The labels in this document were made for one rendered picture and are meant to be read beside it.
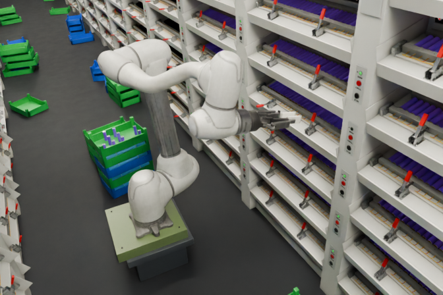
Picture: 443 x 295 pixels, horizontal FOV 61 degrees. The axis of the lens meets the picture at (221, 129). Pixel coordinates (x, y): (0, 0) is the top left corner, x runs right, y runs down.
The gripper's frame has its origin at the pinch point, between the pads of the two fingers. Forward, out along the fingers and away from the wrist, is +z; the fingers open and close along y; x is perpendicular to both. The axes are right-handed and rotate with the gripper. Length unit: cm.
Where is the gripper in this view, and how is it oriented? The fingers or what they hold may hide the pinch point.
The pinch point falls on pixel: (290, 118)
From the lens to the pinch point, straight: 143.7
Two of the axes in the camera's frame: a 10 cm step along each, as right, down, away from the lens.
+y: 4.8, 4.4, -7.6
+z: 8.6, -0.8, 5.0
